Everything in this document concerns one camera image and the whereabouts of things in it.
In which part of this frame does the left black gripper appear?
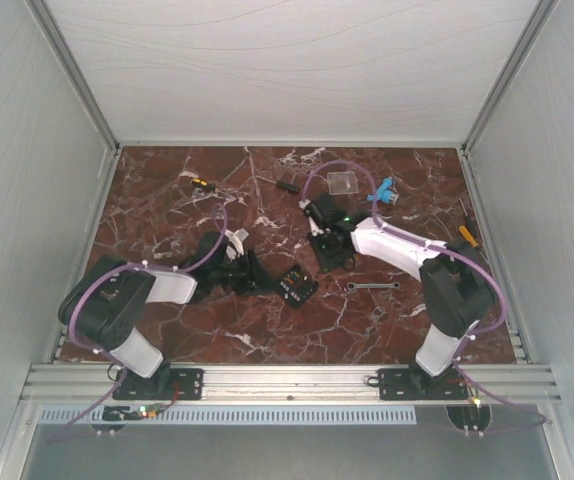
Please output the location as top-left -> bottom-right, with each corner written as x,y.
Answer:
212,250 -> 281,298

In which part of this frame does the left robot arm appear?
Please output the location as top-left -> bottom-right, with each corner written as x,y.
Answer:
57,231 -> 274,398

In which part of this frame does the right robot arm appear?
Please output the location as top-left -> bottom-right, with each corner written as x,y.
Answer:
299,194 -> 499,398

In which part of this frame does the clear plastic fuse box lid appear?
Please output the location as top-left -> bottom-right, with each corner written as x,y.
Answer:
326,171 -> 359,195

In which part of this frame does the silver wrench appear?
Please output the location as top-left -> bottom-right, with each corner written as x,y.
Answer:
346,282 -> 400,292

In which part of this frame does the blue plastic connector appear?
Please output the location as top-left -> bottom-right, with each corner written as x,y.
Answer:
366,177 -> 399,205

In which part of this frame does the black yellow screwdriver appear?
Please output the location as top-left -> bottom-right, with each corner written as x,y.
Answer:
190,178 -> 224,197

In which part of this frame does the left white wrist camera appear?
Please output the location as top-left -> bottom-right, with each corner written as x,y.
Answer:
225,228 -> 249,260

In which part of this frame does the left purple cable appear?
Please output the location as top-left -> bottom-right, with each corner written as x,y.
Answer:
46,200 -> 230,445

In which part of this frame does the purple cable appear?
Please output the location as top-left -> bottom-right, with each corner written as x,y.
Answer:
300,160 -> 548,437
46,200 -> 230,445

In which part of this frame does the black handle screwdriver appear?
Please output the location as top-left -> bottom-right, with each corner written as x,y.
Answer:
258,176 -> 300,194

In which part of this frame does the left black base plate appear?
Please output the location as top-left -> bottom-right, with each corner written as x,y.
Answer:
112,367 -> 204,401

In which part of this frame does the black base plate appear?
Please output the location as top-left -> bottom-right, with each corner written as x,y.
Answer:
365,368 -> 470,401
112,367 -> 204,401

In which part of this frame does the orange handle screwdriver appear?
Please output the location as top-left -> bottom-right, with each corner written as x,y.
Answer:
458,225 -> 487,261

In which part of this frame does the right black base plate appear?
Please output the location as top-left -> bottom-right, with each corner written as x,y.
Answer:
365,368 -> 470,401

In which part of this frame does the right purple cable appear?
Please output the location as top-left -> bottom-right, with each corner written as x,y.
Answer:
300,160 -> 548,437

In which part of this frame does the aluminium mounting rail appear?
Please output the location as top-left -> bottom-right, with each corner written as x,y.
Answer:
21,363 -> 561,405

